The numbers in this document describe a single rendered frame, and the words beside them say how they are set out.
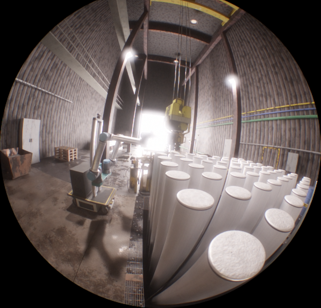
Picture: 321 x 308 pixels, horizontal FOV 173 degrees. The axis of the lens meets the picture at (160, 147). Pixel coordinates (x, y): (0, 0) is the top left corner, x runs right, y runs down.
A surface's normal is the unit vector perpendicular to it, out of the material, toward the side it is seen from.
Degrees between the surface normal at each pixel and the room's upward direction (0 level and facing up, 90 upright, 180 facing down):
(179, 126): 90
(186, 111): 90
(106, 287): 0
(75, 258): 0
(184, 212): 90
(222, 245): 4
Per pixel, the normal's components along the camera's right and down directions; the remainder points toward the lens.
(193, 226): -0.12, 0.07
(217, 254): -0.02, -1.00
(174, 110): 0.29, 0.12
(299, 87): -0.99, -0.11
